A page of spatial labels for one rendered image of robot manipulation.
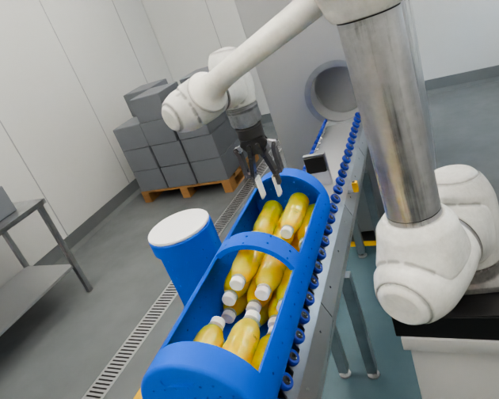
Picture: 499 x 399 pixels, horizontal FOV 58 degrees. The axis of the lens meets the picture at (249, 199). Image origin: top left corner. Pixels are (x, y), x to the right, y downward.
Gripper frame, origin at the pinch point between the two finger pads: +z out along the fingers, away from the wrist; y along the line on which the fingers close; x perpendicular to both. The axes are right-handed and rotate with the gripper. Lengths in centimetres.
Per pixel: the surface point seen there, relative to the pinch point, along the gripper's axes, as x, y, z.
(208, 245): -24, 45, 34
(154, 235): -23, 68, 25
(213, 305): 25.7, 17.6, 22.5
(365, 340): -37, -4, 103
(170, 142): -276, 210, 63
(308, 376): 35, -8, 40
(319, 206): -12.5, -9.4, 16.0
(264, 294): 29.0, -1.5, 17.0
